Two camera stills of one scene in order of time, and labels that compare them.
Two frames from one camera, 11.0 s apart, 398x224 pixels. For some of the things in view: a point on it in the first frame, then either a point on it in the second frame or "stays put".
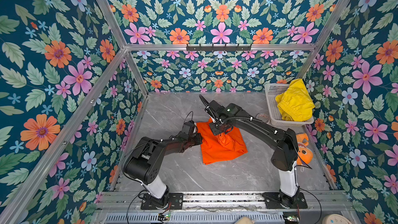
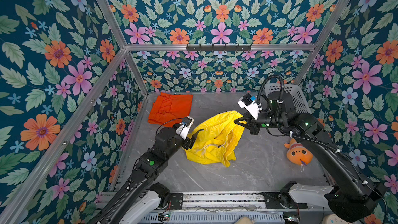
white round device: x=336 y=219 stays put
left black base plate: x=175 y=201 stays put
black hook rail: x=218 y=48 stays put
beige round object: x=244 y=220 stays put
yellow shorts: x=296 y=103 -> x=217 y=141
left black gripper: x=199 y=141 stays put
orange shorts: x=221 y=147 -> x=169 y=109
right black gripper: x=213 y=130 -> x=253 y=129
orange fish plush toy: x=305 y=155 stays put
